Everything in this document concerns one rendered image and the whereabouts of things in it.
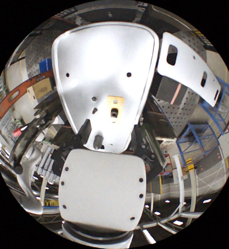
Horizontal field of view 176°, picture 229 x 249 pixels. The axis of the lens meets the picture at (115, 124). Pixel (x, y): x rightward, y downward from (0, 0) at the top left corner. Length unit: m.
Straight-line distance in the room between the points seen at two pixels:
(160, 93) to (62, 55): 0.24
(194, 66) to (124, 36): 0.16
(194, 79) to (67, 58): 0.28
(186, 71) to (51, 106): 0.34
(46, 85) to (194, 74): 0.33
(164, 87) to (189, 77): 0.07
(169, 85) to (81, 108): 0.23
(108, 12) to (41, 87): 0.22
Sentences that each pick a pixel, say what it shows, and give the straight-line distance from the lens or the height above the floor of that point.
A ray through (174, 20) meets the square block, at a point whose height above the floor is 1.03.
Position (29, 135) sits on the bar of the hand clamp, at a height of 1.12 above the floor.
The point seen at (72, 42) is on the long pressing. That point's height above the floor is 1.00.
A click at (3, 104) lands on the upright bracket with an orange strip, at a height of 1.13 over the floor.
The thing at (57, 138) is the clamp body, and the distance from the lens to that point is 0.38.
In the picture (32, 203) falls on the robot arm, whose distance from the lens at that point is 0.54.
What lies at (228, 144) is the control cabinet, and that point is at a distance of 7.93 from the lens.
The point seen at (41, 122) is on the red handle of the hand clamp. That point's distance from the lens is 0.23.
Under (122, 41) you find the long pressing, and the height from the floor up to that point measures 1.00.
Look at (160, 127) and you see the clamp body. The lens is 0.23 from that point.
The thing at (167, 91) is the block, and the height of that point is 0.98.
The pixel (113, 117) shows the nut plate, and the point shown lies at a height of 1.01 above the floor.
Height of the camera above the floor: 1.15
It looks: 45 degrees down
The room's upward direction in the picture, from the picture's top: 173 degrees counter-clockwise
